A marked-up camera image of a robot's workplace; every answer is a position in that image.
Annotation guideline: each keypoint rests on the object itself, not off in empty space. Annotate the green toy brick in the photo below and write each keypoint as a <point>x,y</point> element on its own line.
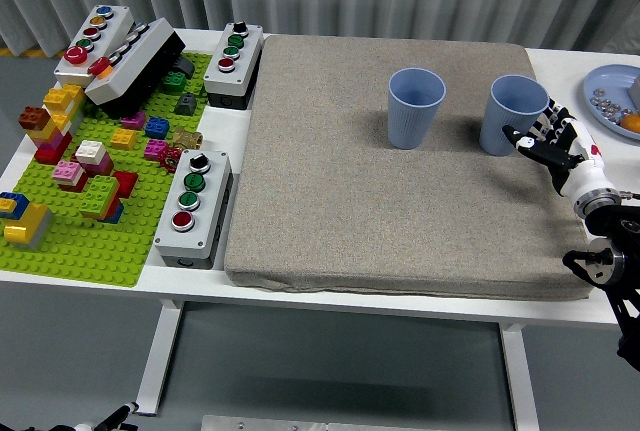
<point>174,82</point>

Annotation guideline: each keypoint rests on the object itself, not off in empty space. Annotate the grey control box black base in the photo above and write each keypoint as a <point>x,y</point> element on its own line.
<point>135,61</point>

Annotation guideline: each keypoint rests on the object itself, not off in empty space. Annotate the grey four-button control box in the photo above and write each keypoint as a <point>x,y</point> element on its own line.
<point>240,63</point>
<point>212,201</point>

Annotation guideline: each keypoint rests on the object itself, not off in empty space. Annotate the orange fruit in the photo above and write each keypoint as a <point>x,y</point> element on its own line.
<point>631,123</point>

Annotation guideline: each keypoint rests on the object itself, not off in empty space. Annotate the dark grey sloped brick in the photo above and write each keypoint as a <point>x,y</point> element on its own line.
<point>186,104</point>

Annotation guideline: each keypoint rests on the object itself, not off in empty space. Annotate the white table leg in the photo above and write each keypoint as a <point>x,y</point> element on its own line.
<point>520,381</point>
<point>157,356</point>

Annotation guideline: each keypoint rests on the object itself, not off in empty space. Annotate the magenta toy brick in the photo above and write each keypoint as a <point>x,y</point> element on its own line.
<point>155,149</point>
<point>134,121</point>

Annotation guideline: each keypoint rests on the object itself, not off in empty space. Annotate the grey-brown fabric mat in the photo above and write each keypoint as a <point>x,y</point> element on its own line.
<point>380,201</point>

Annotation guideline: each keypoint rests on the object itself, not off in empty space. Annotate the red toy brick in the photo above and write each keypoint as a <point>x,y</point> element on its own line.
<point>127,182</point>

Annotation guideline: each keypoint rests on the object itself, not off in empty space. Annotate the yellow toy brick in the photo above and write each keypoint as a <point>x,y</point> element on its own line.
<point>123,138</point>

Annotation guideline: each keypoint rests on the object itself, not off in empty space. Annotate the blue toy brick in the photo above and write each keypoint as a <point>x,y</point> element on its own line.
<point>157,127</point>

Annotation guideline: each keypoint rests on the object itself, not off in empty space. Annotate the blue plate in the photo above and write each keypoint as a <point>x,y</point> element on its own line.
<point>607,78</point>

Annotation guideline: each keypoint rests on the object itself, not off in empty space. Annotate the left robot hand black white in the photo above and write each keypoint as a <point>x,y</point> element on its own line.
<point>112,418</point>

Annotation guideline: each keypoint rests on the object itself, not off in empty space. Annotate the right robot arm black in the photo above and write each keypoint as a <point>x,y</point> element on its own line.
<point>617,226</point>

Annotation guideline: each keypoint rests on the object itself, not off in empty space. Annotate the grey five-button control box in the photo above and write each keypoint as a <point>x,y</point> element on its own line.
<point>107,28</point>

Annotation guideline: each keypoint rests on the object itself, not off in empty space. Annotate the white-topped pink brick stack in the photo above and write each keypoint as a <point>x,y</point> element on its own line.
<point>91,150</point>

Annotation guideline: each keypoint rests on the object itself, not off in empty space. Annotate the blue ribbed plastic cup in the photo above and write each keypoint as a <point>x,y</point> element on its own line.
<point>412,121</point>
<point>505,111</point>

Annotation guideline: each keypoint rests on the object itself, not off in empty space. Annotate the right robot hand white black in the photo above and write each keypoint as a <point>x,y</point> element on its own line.
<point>582,171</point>

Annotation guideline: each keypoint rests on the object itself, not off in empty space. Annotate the blue and yellow brick stack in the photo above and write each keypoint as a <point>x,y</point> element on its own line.
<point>12,200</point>

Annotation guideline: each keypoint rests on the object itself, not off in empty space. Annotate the yellow and white brick stack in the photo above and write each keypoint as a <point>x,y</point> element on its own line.
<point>60,96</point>

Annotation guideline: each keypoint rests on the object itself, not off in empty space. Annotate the yellow and grey brick stack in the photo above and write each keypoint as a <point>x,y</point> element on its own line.
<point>27,221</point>

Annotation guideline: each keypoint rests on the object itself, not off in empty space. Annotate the brown-topped brick stack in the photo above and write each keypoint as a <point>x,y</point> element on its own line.
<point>34,118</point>

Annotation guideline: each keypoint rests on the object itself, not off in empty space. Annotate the pink-topped red brick stack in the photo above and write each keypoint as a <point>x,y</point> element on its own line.
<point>67,171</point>

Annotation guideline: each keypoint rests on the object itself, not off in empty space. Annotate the grey metal block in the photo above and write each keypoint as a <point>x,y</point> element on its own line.
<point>635,91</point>

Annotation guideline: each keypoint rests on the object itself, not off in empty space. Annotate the green studded baseplate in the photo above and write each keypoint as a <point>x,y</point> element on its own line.
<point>100,251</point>

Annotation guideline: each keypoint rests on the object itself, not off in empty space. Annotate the black curved toy piece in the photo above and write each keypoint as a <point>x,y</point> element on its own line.
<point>185,67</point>

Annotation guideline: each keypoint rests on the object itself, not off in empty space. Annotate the green-topped brick stack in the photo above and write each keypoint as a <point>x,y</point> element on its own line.
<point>100,191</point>

